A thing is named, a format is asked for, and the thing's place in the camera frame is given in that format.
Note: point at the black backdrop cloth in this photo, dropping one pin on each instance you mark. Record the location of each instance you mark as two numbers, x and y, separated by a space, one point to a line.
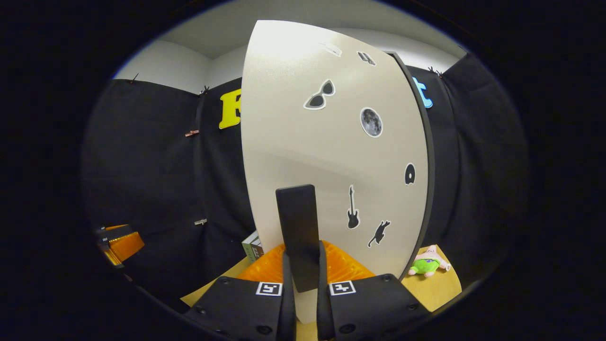
142 166

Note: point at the pink cloth clip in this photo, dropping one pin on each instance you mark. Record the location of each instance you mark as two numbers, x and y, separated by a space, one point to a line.
191 133

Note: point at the beige cabinet door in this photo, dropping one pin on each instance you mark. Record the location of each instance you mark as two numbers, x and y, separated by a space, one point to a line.
303 151

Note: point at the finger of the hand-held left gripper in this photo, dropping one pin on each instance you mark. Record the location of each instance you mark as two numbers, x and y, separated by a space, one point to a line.
128 246
116 232

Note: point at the brown spine book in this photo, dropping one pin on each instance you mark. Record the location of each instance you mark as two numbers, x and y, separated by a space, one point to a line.
258 253

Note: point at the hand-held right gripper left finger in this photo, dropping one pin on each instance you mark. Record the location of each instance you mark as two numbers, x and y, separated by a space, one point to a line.
246 308

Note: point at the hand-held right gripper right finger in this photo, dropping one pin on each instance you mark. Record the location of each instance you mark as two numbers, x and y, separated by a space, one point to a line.
369 308

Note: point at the green and pink plush toy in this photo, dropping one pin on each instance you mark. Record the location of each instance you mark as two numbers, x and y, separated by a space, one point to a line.
426 265

